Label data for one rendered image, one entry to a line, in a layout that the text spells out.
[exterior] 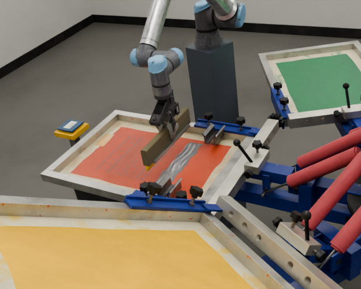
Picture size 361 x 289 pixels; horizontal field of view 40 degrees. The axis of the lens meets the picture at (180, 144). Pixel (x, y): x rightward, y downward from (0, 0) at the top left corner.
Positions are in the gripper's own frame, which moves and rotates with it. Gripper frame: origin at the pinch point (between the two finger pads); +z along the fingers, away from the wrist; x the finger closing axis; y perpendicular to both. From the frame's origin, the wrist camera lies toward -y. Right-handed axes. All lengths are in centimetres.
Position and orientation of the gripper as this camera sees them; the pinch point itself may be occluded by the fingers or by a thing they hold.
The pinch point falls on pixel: (167, 137)
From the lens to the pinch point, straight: 210.9
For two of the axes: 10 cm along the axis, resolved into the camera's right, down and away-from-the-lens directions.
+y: 4.8, -5.3, 7.0
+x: -8.7, -1.6, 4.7
